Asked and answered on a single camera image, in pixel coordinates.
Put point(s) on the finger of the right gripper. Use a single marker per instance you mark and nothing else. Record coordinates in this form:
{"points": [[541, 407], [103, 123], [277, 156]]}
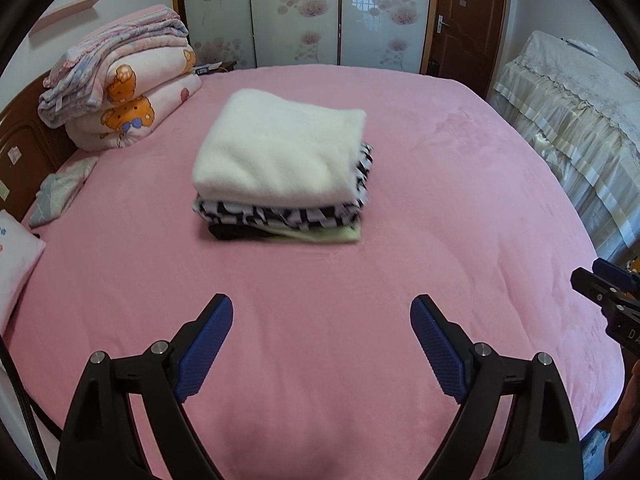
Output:
{"points": [[616, 276], [602, 293]]}

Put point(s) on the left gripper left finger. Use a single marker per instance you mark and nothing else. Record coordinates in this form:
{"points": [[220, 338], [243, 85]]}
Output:
{"points": [[176, 370]]}

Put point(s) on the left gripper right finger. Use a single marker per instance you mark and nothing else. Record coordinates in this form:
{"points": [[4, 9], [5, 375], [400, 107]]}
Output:
{"points": [[470, 373]]}

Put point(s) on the cream fuzzy cardigan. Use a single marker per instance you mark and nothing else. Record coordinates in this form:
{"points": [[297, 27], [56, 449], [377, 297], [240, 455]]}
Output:
{"points": [[267, 151]]}

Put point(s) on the pink plush bed blanket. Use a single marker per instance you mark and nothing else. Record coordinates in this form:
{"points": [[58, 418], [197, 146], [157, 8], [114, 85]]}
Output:
{"points": [[321, 376]]}

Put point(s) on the beige lace covered furniture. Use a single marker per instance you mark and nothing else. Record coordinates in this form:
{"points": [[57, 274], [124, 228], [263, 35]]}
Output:
{"points": [[582, 118]]}

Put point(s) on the light green folded garment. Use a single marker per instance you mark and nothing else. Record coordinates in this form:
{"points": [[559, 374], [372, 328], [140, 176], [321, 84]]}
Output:
{"points": [[338, 235]]}

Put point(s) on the pink white pillow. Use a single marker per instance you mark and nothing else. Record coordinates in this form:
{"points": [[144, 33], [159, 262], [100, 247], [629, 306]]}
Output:
{"points": [[20, 252]]}

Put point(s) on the black white patterned folded garment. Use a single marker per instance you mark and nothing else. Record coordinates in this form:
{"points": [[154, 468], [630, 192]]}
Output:
{"points": [[297, 218]]}

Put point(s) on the small grey cloth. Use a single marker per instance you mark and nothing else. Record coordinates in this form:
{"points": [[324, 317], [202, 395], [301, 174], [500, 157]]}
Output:
{"points": [[58, 191]]}

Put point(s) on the wooden headboard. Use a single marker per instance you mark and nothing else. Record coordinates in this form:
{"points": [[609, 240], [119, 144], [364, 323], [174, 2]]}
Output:
{"points": [[30, 150]]}

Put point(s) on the dark brown wooden door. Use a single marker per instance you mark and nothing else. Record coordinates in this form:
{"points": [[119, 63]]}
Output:
{"points": [[466, 41]]}

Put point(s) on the pink bear print quilt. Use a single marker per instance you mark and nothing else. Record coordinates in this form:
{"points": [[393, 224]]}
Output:
{"points": [[141, 90]]}

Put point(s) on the lilac folded quilt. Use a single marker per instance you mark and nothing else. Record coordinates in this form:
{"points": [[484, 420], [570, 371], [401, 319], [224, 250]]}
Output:
{"points": [[75, 84]]}

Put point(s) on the floral sliding wardrobe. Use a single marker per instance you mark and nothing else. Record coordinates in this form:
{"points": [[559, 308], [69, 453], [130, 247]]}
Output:
{"points": [[385, 34]]}

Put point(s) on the pink wall shelf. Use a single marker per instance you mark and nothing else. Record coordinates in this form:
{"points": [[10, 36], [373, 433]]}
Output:
{"points": [[61, 13]]}

